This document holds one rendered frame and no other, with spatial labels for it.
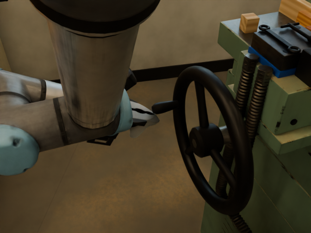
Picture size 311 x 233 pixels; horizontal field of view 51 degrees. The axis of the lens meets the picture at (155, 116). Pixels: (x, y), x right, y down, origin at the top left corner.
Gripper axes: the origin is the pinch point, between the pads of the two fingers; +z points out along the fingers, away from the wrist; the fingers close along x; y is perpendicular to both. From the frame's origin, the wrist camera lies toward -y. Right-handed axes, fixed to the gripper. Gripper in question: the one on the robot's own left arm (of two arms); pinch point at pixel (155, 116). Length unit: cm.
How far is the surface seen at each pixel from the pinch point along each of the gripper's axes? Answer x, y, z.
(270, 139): 18.7, -12.9, 9.2
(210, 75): 9.9, -17.0, -2.8
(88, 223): -28, 79, 24
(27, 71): -130, 74, 3
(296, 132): 19.9, -16.2, 12.1
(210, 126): 10.8, -7.7, 3.9
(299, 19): -8.1, -30.6, 27.3
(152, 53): -120, 33, 68
